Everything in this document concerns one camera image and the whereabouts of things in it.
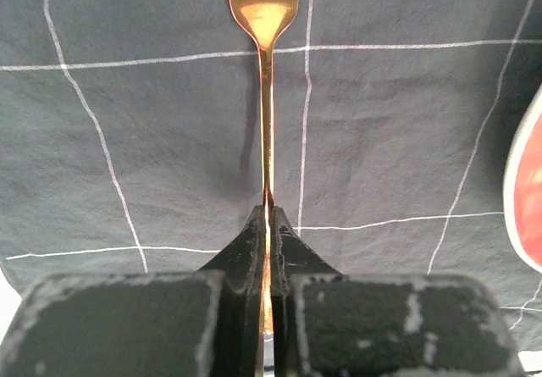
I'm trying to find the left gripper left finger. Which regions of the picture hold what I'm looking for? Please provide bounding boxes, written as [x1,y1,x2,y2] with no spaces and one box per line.
[1,206,265,376]

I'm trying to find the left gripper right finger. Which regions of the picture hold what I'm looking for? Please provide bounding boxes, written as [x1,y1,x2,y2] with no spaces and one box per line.
[270,208,525,376]

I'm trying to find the dark grey checked cloth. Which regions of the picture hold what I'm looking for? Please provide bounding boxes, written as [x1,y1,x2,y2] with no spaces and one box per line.
[1,0,541,351]

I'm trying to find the red and teal plate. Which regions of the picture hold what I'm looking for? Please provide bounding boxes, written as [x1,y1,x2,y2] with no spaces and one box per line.
[502,91,541,272]

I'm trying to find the gold fork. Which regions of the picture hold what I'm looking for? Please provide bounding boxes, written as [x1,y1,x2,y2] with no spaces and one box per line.
[229,0,299,338]

